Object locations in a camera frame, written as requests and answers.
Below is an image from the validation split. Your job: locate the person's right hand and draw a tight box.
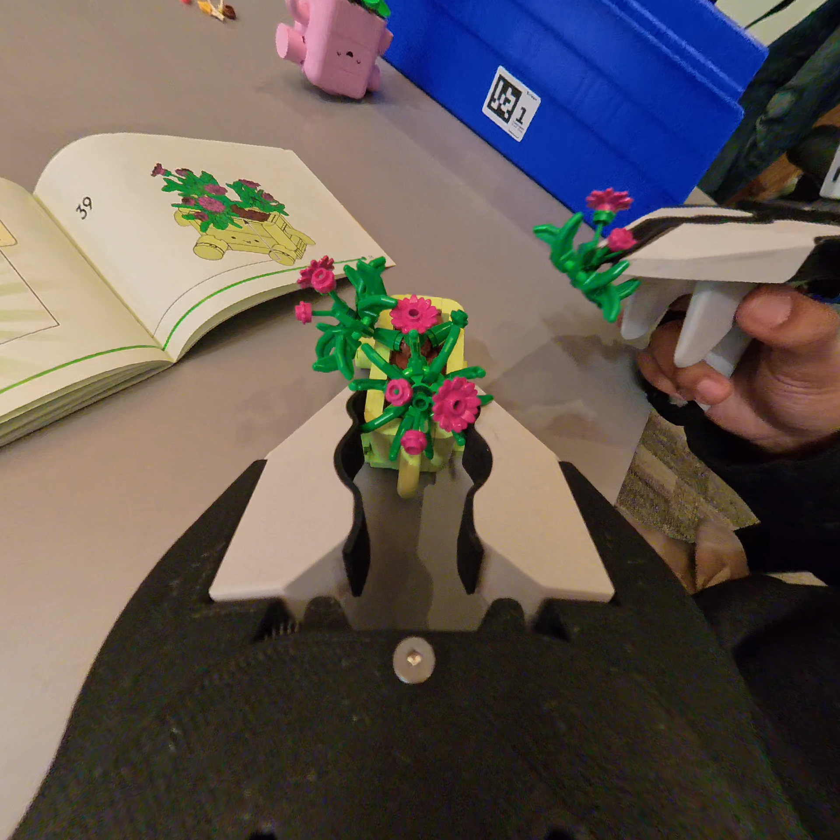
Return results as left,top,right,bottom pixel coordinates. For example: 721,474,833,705
637,285,840,454

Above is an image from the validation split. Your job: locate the green flower sprig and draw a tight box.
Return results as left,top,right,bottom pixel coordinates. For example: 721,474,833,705
533,188,641,324

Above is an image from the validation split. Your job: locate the dark teal patterned bag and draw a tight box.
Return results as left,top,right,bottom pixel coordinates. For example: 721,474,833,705
696,0,840,204

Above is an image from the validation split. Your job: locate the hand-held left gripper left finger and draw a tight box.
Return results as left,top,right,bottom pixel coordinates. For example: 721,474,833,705
209,390,371,618

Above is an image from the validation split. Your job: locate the blue plastic bin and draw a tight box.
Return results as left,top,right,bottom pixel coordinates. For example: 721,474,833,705
381,0,770,210

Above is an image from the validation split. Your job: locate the open instruction booklet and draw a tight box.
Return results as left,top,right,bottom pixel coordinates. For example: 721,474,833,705
0,133,396,447

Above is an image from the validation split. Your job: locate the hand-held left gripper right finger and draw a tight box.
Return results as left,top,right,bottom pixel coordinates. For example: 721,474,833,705
456,397,618,619

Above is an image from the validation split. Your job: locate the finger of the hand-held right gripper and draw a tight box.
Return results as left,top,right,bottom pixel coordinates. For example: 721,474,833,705
623,206,840,238
607,220,840,284

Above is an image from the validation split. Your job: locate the pink brick planter figure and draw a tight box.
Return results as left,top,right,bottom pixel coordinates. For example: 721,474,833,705
274,0,395,101

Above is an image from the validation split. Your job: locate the yellow brick flower planter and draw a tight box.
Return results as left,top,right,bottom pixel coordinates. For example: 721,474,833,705
294,256,494,500

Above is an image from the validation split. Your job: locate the person's right forearm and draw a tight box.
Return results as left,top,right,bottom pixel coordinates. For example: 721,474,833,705
646,387,840,578

